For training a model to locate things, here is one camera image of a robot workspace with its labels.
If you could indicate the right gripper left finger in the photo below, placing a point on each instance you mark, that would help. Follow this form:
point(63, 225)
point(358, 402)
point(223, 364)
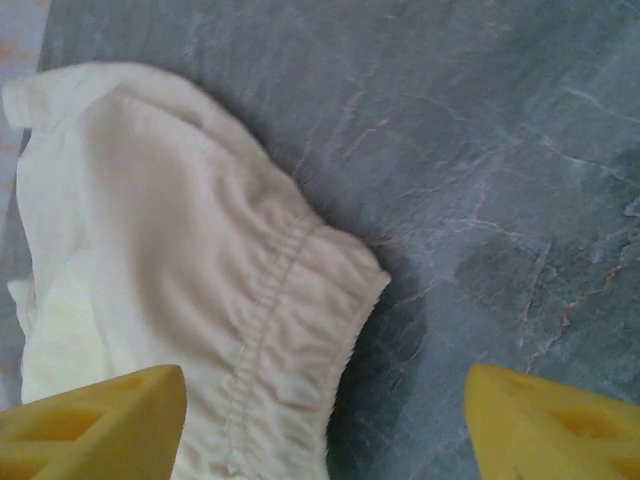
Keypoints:
point(150, 425)

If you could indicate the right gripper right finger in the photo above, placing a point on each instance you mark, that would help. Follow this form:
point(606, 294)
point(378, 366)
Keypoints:
point(510, 430)

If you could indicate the cream white shorts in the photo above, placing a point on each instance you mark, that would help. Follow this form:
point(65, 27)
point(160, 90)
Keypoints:
point(175, 225)

